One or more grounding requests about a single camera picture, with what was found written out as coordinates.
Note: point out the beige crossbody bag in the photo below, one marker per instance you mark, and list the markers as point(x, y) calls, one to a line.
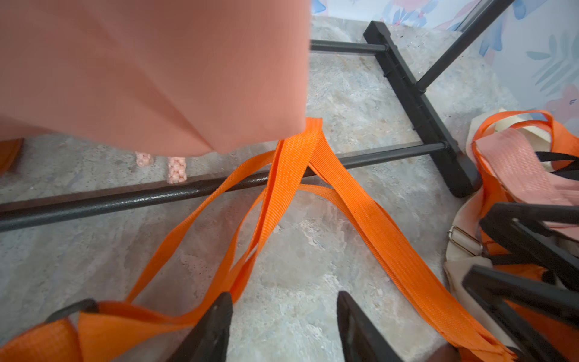
point(461, 235)

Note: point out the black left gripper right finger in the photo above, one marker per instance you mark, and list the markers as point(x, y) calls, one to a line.
point(361, 341)

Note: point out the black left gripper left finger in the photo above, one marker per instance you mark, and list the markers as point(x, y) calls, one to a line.
point(208, 341)

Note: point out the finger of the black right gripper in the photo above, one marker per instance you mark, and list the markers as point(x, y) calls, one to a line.
point(521, 229)
point(494, 291)

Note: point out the pink crossbody bag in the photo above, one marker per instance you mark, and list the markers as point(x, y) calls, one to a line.
point(511, 170)

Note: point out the black crossbody bag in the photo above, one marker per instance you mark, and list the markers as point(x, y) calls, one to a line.
point(563, 165)

